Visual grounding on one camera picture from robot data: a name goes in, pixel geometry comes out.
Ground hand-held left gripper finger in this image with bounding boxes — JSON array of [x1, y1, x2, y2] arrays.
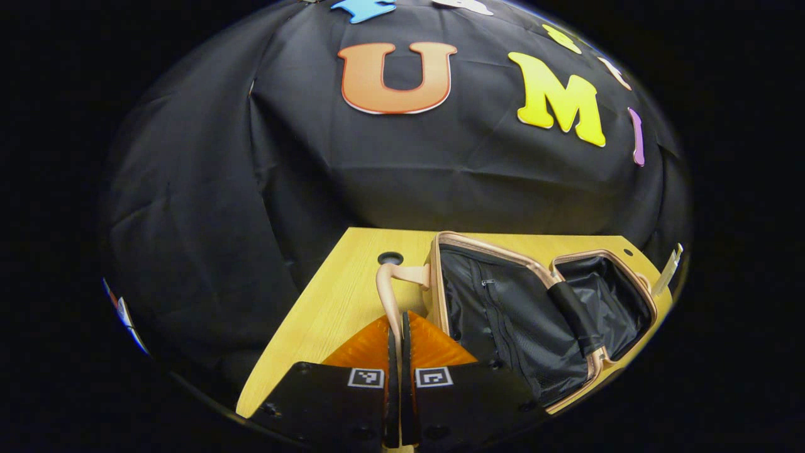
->
[[401, 311, 543, 449], [250, 315, 401, 449]]

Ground pink suitcase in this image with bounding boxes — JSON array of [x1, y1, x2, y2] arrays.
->
[[375, 231, 659, 417]]

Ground white squeeze tube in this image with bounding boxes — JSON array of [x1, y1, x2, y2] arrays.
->
[[651, 243, 684, 298]]

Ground black backdrop cloth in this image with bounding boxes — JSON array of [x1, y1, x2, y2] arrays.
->
[[101, 0, 693, 406]]

